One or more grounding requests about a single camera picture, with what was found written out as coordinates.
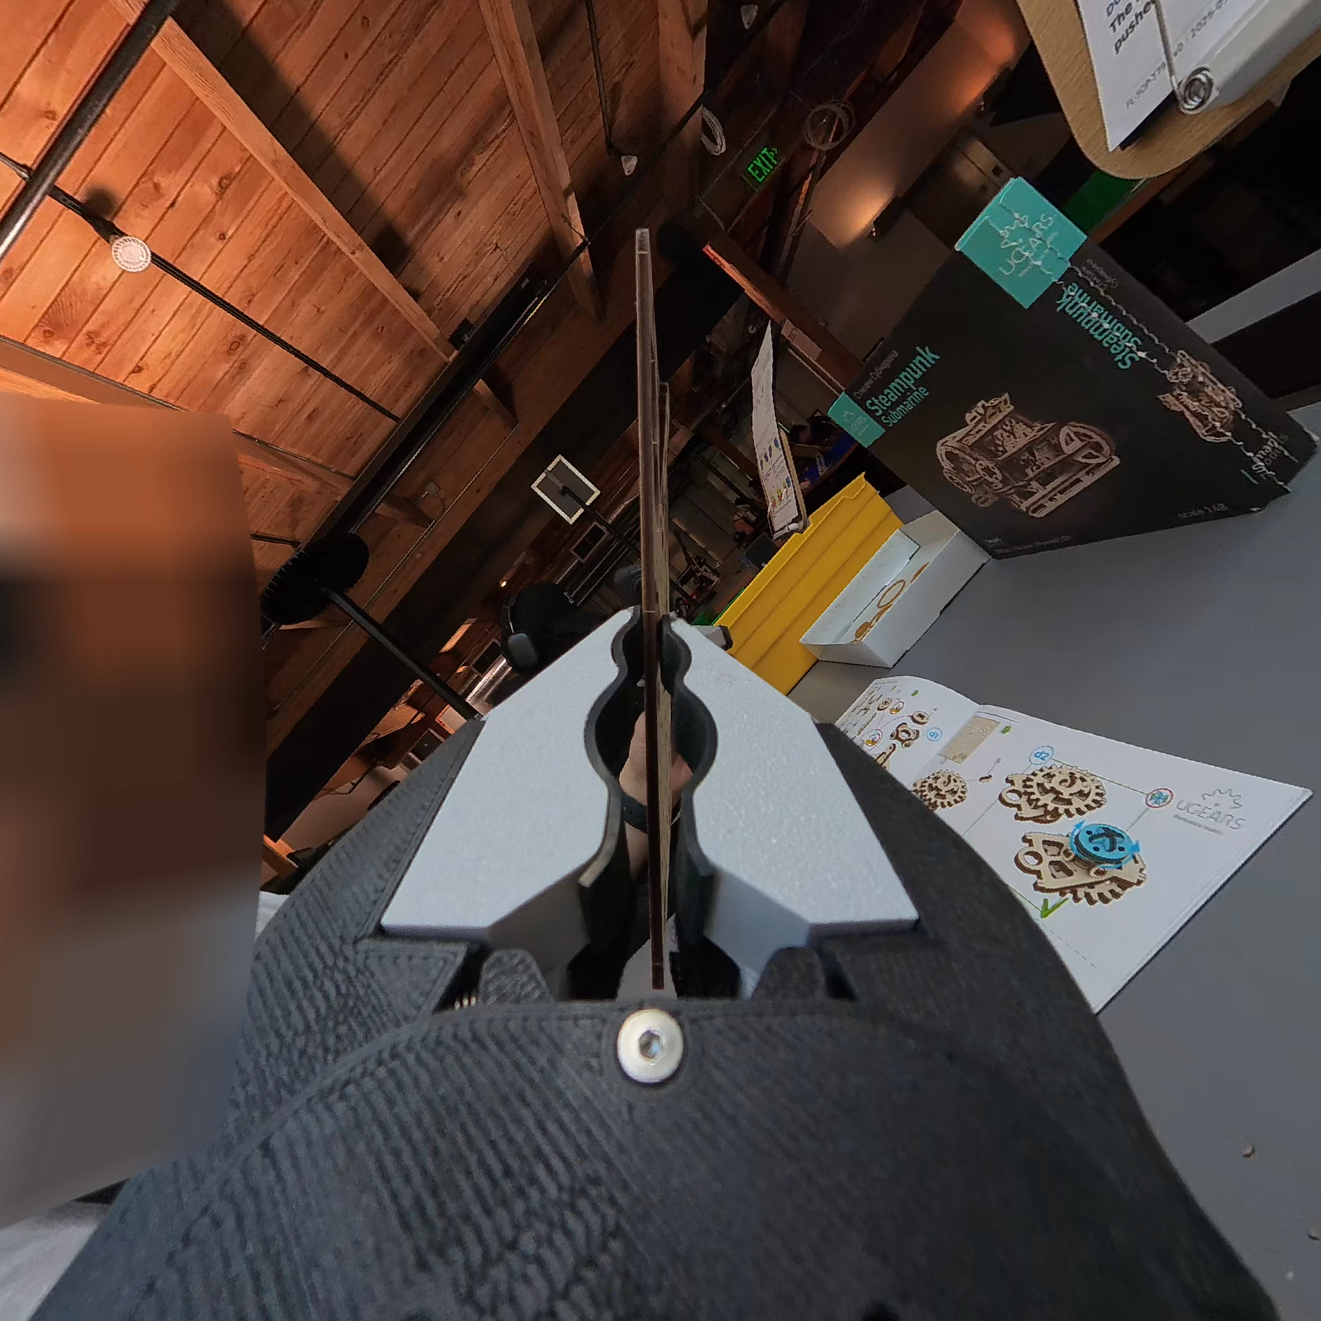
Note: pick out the wooden stand with paper sheet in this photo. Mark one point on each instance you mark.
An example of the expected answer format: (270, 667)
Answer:
(775, 413)

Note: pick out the wooden laser-cut parts sheet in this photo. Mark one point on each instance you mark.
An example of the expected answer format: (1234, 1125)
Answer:
(647, 464)

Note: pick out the yellow plastic bin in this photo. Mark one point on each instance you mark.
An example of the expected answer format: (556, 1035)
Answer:
(814, 557)

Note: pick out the instruction poster on stand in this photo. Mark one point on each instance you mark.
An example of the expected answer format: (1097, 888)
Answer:
(1072, 125)

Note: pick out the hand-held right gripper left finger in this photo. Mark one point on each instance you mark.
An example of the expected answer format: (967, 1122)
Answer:
(495, 826)

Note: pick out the black wristband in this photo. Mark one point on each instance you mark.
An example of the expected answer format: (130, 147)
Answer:
(630, 814)

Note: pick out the white framed hanging panel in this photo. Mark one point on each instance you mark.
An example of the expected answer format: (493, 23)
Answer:
(564, 488)

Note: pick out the black model kit box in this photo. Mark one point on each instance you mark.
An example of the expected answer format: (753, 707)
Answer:
(1083, 464)

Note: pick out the black round ceiling fixture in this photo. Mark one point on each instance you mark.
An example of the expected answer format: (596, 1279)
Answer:
(314, 578)

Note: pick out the white cardboard tray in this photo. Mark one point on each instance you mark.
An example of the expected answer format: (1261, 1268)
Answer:
(949, 573)

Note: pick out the round ceiling lamp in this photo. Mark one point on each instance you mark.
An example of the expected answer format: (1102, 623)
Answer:
(128, 254)

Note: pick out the green exit sign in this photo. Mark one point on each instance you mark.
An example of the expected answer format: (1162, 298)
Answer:
(761, 167)

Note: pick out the pile of tan rubber bands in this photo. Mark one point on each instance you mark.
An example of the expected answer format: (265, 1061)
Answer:
(888, 597)

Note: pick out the assembly instruction booklet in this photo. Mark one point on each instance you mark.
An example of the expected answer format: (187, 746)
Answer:
(1165, 878)

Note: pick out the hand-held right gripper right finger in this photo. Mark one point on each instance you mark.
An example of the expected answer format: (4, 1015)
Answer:
(805, 826)

